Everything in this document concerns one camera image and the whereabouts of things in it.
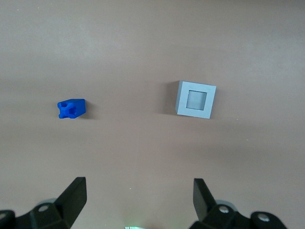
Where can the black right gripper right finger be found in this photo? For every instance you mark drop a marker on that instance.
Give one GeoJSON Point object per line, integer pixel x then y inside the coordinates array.
{"type": "Point", "coordinates": [202, 205]}

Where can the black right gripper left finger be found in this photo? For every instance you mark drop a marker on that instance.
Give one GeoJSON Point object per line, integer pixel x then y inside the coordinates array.
{"type": "Point", "coordinates": [71, 202]}

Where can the blue plastic insert part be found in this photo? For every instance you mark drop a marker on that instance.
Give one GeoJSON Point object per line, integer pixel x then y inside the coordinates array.
{"type": "Point", "coordinates": [71, 108]}

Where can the gray square base block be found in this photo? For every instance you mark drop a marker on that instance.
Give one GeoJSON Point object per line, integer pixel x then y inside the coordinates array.
{"type": "Point", "coordinates": [183, 105]}

